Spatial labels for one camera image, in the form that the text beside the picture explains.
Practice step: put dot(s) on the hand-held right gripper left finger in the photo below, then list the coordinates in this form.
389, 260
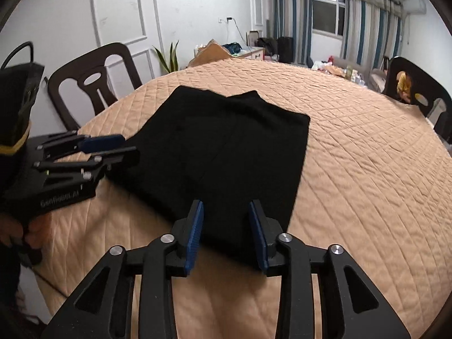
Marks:
194, 240

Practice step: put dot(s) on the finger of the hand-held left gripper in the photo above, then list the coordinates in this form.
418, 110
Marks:
120, 157
100, 143

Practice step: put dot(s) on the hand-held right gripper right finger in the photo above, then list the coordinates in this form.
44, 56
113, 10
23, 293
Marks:
257, 240

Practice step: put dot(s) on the black pants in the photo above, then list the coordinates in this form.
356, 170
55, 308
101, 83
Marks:
229, 148

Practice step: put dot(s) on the person's left hand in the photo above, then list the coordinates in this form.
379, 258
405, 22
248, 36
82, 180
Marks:
39, 233

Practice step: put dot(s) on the dark plastic chair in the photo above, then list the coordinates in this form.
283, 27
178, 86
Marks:
123, 60
423, 77

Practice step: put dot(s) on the green potted plant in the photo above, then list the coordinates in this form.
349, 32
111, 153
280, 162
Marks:
173, 60

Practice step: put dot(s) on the beige quilted blanket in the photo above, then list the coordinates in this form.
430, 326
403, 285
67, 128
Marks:
353, 183

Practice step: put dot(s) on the cardboard box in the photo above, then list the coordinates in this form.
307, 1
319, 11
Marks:
212, 54

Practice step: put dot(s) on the blue bag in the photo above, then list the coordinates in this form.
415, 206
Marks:
231, 47

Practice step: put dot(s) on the white cabinet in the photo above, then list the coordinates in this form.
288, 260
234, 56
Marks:
256, 53

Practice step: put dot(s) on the black backpack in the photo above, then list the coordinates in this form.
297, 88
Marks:
266, 46

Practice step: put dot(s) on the black speaker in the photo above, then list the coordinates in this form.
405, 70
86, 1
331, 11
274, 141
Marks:
285, 51

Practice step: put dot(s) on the beige sofa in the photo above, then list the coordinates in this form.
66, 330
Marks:
376, 77

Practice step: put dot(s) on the striped curtain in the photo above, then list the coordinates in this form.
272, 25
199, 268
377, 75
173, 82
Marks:
370, 31
289, 14

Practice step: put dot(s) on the window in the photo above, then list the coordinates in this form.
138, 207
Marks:
328, 14

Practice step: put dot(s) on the white air conditioner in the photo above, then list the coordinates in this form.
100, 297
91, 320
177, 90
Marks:
413, 5

